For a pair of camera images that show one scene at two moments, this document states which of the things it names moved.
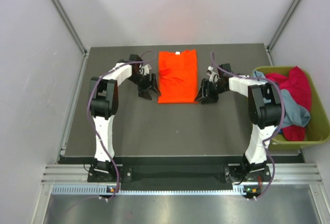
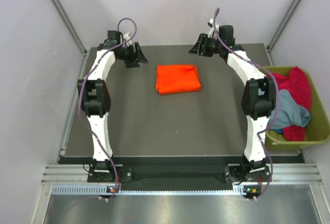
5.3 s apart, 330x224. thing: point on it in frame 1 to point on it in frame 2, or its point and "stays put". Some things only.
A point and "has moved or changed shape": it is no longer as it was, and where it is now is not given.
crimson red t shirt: x=298 y=81 stays put
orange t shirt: x=178 y=81 has moved or changed shape
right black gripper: x=202 y=92 to x=197 y=49
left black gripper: x=143 y=90 to x=138 y=55
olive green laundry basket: x=318 y=128 stays put
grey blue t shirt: x=295 y=114 stays put
